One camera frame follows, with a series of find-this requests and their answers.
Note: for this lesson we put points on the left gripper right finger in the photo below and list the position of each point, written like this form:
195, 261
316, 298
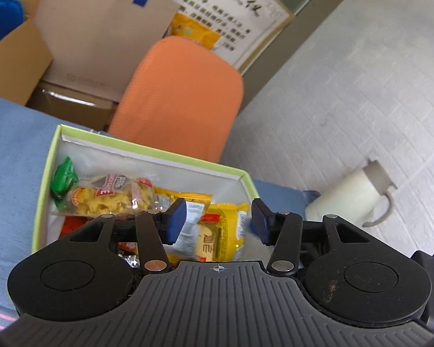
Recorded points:
283, 232

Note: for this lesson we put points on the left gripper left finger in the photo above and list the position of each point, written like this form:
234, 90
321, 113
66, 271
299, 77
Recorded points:
153, 231

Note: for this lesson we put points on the yellow silver snack packet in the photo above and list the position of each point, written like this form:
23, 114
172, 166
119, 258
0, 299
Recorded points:
196, 206

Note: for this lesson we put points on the Danco Galette chips bag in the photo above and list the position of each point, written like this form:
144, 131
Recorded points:
113, 194

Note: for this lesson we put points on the red yellow snack packet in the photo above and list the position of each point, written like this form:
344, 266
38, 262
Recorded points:
220, 234

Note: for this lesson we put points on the white thermos jug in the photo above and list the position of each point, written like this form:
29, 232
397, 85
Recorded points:
355, 196

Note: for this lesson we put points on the white red snack packet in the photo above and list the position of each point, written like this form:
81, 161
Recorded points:
126, 250

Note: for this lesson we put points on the green cardboard snack box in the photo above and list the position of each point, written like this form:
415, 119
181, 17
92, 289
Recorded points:
95, 155

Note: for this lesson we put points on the green candy packet in box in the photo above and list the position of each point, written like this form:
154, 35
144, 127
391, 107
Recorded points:
63, 181

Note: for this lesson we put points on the blue patterned tablecloth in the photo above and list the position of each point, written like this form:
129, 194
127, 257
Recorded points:
25, 138

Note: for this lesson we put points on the yellow bag behind chair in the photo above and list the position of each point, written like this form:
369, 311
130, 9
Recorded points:
186, 27

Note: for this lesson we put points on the white poster with text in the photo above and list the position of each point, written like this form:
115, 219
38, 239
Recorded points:
246, 27

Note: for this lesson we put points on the brown cardboard box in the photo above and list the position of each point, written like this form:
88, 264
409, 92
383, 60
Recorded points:
24, 58

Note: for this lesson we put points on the brown paper bag blue handles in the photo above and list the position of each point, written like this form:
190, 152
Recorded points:
96, 45

